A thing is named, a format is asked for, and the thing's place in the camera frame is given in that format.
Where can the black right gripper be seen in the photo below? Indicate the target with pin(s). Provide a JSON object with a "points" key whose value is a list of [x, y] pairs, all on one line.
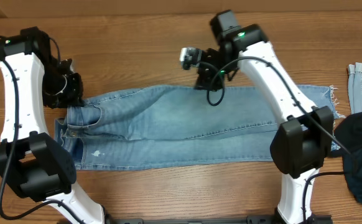
{"points": [[206, 79]]}

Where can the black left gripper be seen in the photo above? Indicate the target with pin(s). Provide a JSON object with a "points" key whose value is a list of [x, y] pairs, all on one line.
{"points": [[64, 97]]}

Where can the blue denim jeans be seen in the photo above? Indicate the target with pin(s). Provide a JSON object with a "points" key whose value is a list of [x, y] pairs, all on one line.
{"points": [[167, 126]]}

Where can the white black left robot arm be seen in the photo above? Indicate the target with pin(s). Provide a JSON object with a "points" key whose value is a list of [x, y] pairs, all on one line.
{"points": [[32, 163]]}

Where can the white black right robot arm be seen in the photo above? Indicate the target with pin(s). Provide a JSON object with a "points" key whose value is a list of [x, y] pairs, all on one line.
{"points": [[304, 135]]}

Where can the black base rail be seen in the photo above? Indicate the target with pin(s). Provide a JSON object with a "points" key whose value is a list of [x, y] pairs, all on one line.
{"points": [[193, 220]]}

